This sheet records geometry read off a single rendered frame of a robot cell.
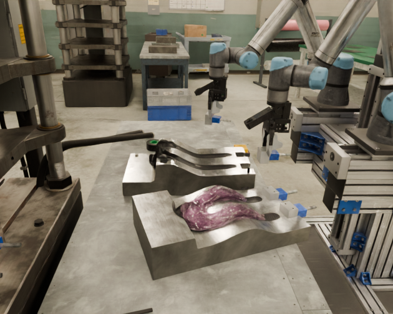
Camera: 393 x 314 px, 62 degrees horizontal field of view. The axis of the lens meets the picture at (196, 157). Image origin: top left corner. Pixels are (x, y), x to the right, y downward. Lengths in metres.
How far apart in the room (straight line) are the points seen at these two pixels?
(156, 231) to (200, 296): 0.20
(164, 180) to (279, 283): 0.55
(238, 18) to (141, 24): 2.12
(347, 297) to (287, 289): 0.93
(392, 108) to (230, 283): 0.70
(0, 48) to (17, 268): 0.78
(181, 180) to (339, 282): 1.04
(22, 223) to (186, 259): 0.60
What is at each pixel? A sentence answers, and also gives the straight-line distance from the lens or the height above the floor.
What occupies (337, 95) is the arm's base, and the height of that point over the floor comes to 1.09.
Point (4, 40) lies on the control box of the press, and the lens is 1.42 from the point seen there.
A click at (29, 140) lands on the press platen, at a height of 1.03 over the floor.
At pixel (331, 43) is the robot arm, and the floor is 1.36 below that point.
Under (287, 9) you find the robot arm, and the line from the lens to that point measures 1.57.
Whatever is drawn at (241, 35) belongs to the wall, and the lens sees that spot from 7.90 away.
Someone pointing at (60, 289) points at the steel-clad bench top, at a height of 0.80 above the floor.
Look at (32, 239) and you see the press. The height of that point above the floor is 0.78.
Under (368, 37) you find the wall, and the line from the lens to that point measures 9.09.
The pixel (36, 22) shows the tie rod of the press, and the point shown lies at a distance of 1.26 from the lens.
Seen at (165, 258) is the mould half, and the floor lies 0.87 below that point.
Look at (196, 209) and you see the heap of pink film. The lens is 1.03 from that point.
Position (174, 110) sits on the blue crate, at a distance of 4.53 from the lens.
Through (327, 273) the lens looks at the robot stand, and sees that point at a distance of 1.95.
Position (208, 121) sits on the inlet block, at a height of 0.92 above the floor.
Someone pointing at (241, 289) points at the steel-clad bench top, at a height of 0.80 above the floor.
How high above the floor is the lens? 1.47
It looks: 25 degrees down
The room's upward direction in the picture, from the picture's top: 2 degrees clockwise
